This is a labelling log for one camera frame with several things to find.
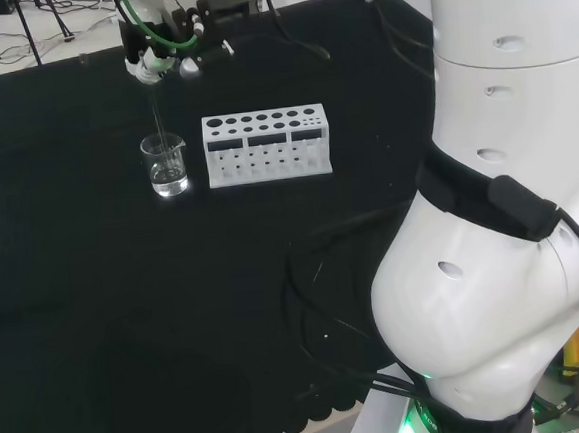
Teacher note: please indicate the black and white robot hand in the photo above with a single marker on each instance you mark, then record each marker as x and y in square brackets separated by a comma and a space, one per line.
[162, 6]

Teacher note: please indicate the clear glass rod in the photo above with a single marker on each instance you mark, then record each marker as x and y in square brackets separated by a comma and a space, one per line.
[157, 121]

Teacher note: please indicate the white test tube rack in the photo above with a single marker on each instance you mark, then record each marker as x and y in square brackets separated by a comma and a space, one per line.
[266, 170]

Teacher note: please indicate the black tripod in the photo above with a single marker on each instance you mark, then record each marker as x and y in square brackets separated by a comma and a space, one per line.
[27, 31]

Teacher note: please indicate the small glass beaker with water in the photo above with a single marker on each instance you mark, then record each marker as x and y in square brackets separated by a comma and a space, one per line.
[166, 178]

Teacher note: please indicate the black bench cloth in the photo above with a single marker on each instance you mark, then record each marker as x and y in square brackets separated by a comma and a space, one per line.
[100, 291]

